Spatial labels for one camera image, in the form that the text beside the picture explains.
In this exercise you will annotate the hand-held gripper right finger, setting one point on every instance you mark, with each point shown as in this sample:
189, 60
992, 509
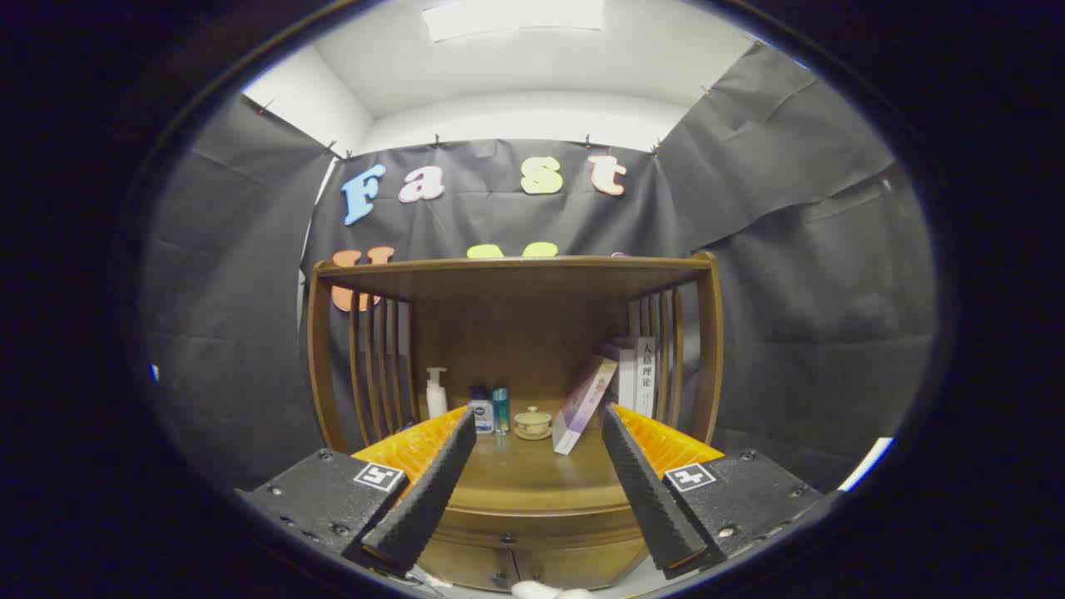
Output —
645, 482

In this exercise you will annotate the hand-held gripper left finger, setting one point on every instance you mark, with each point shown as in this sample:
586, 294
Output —
433, 482

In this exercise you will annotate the wooden drawer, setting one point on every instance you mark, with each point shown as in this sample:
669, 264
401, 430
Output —
541, 528

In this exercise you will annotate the wooden cabinet door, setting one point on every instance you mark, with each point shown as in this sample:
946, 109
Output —
466, 566
582, 566

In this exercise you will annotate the wooden countertop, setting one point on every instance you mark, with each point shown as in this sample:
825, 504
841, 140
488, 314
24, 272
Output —
532, 474

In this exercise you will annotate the wooden cabinet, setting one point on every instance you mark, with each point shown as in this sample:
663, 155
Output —
516, 333

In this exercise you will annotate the white pump bottle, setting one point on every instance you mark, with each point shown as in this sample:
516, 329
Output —
436, 399

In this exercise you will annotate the white lotion bottle blue cap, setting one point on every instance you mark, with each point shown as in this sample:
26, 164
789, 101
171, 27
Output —
481, 414

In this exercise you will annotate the purple cover book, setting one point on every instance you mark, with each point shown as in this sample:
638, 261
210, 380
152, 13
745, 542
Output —
582, 408

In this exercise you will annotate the teal glass bottle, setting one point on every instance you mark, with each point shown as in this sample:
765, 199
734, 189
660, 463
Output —
500, 412

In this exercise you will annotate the white spine book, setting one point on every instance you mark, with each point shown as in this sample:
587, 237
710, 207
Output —
646, 374

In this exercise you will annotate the dark patterned cover book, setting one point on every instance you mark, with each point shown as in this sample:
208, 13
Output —
624, 374

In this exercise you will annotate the cream lidded tea cup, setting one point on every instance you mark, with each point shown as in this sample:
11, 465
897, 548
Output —
532, 423

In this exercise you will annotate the white box appliance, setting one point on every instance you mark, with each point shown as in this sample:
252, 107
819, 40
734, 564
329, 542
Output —
869, 462

